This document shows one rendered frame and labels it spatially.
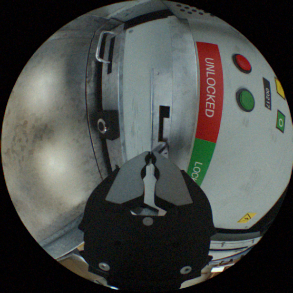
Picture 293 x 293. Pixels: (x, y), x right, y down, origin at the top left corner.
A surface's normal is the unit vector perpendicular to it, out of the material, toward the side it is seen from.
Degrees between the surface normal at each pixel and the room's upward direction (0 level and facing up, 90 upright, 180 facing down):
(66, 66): 0
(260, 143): 90
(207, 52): 90
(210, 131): 90
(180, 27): 90
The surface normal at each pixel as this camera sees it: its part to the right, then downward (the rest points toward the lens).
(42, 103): 0.84, 0.25
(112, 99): -0.54, 0.37
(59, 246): 0.00, -0.90
